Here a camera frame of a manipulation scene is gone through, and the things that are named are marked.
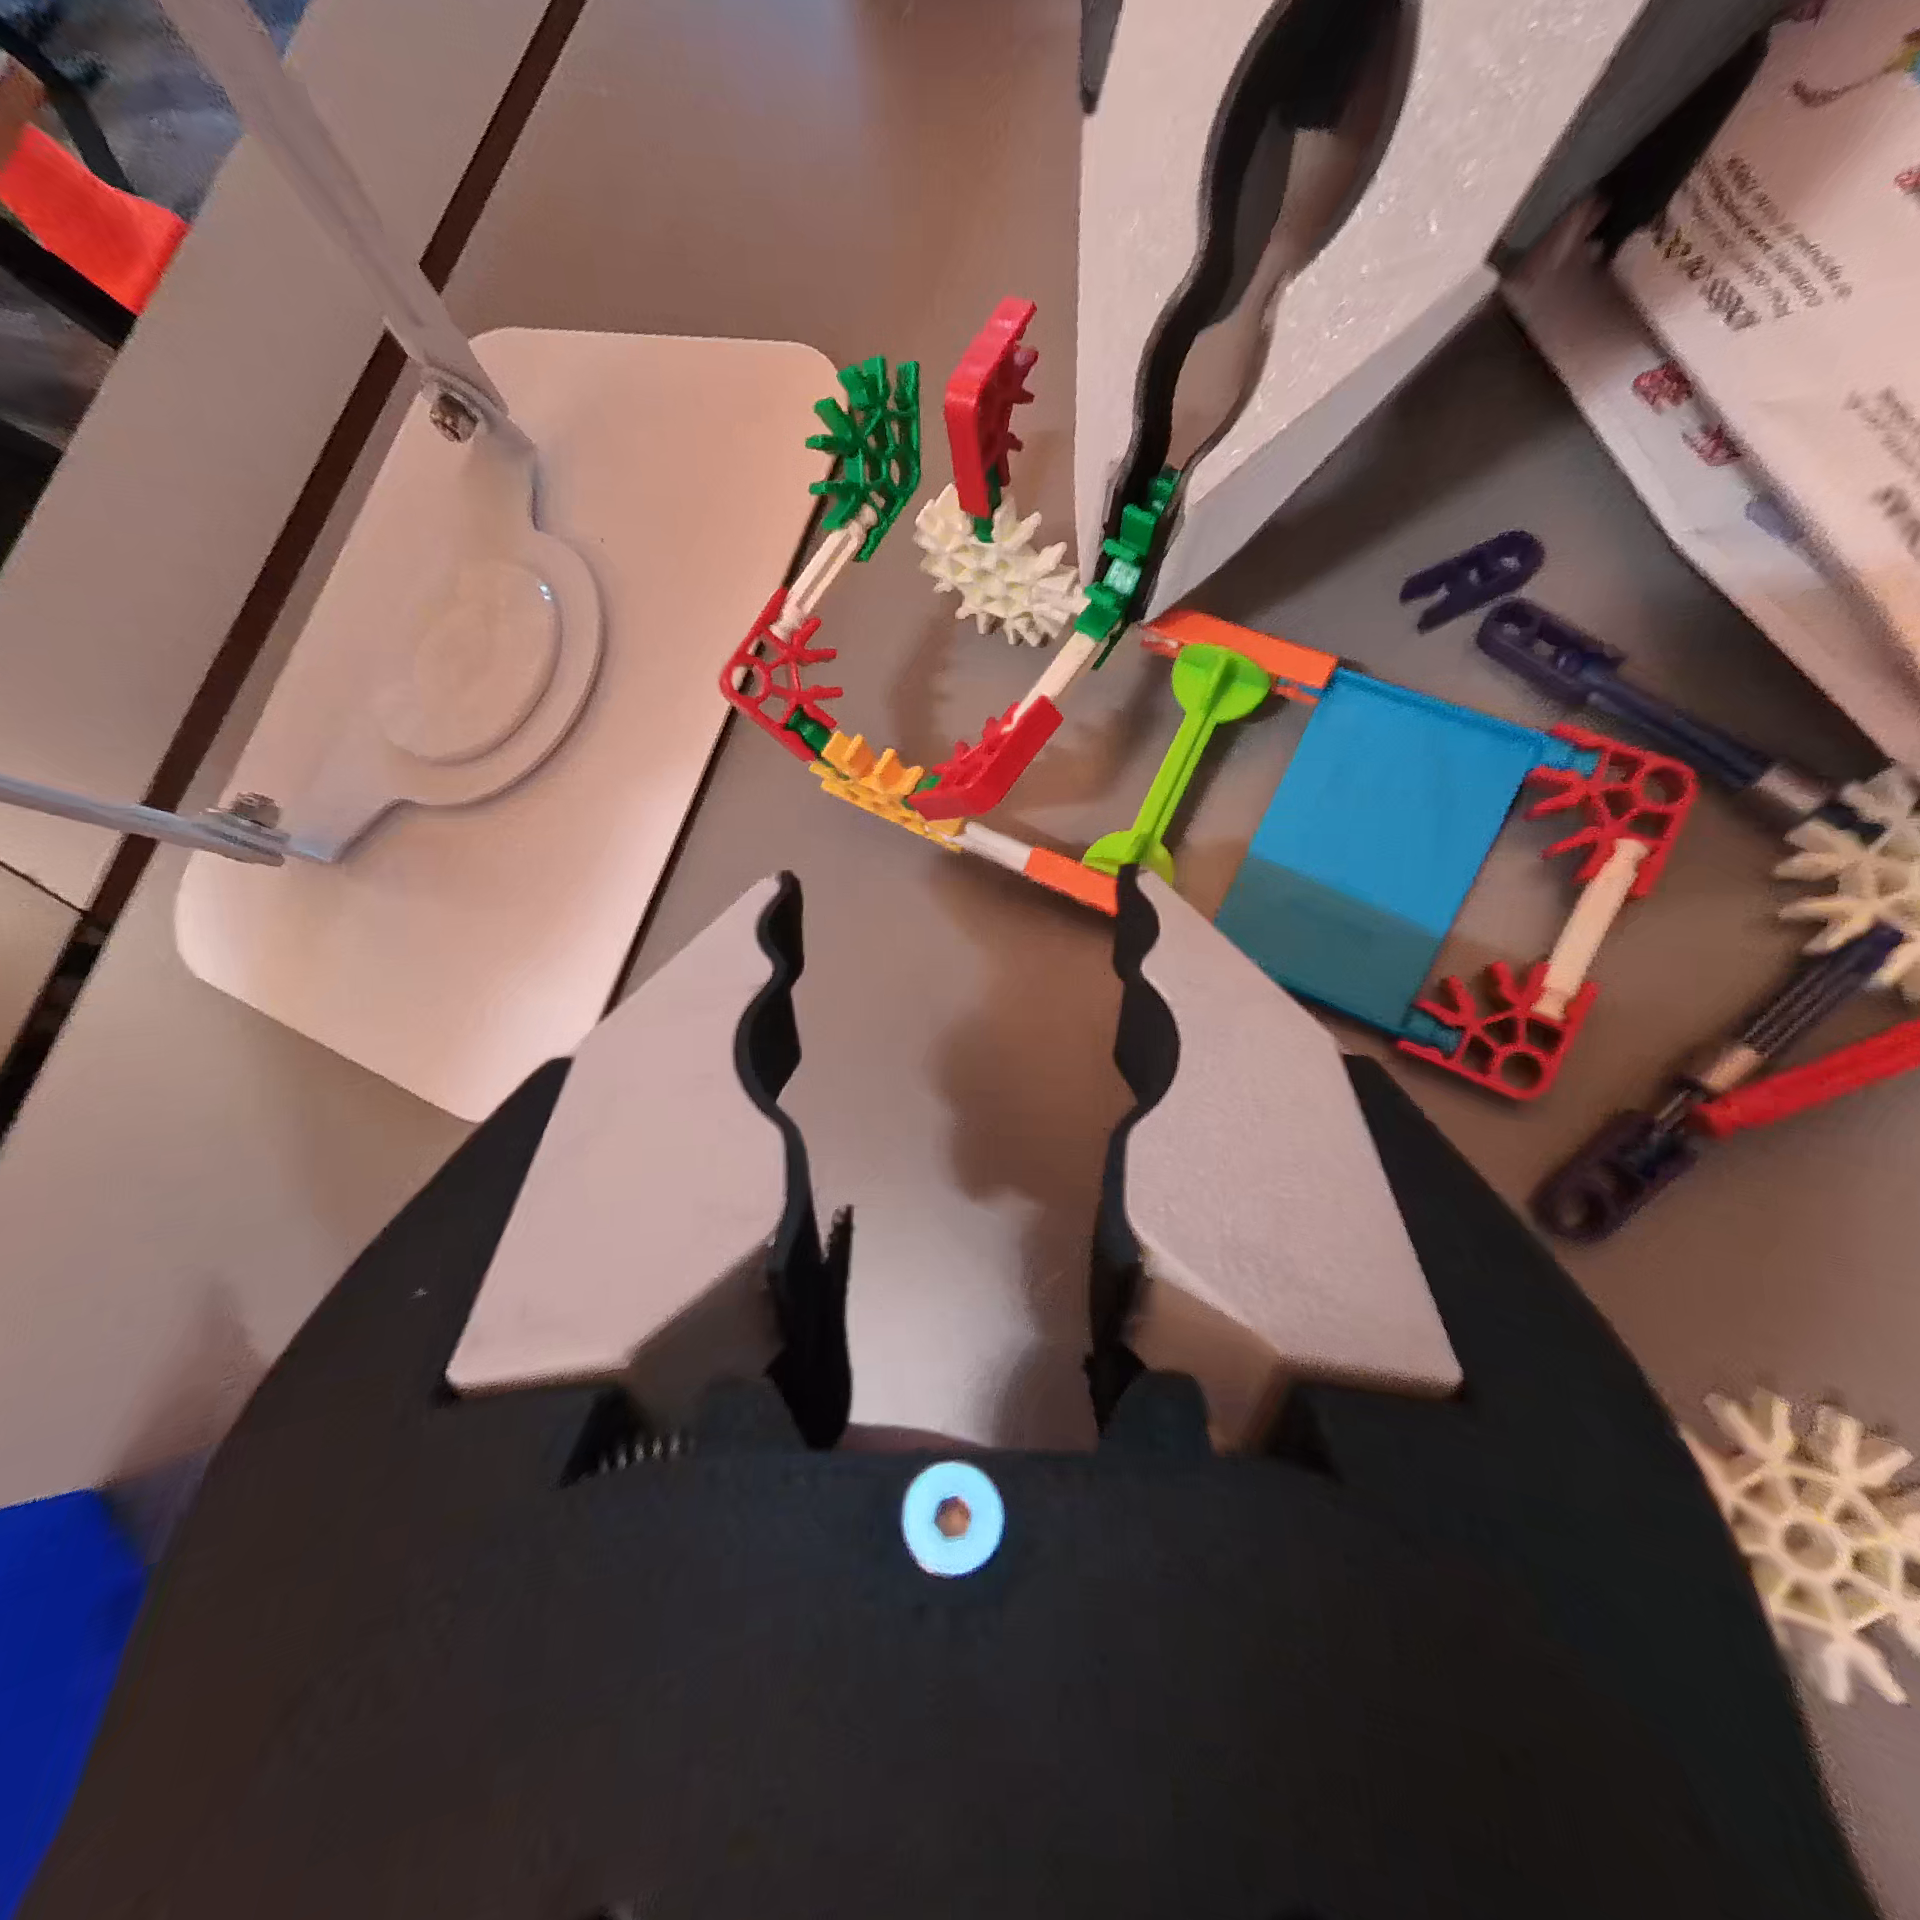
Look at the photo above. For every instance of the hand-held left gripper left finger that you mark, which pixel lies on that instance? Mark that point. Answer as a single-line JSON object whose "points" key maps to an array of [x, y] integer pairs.
{"points": [[630, 1201]]}

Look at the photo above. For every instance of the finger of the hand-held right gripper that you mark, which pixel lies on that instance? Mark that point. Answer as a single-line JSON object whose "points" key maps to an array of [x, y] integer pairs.
{"points": [[1440, 225], [1154, 182]]}

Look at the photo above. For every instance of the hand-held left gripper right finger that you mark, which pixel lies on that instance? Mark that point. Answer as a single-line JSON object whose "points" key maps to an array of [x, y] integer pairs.
{"points": [[1275, 1201]]}

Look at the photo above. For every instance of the colourful construction toy model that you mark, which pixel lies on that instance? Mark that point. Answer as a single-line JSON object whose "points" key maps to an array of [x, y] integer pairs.
{"points": [[1381, 809]]}

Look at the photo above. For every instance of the purple clip connector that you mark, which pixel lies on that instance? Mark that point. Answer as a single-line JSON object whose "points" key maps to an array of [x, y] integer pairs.
{"points": [[1478, 580]]}

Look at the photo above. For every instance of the white tabbed booklet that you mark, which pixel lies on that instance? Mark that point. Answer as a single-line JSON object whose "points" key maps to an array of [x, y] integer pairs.
{"points": [[1694, 495]]}

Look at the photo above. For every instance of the white metal stand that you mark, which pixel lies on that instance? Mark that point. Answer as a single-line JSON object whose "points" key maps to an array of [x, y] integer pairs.
{"points": [[494, 721]]}

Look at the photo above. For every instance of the red plastic rod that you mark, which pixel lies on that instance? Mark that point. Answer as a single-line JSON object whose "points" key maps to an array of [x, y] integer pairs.
{"points": [[1816, 1084]]}

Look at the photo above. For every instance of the white snowflake connector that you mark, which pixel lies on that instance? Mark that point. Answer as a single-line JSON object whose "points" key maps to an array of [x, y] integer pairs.
{"points": [[1822, 1546]]}

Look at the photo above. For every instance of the orange plastic object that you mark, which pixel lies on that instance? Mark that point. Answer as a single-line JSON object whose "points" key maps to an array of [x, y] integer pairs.
{"points": [[90, 218]]}

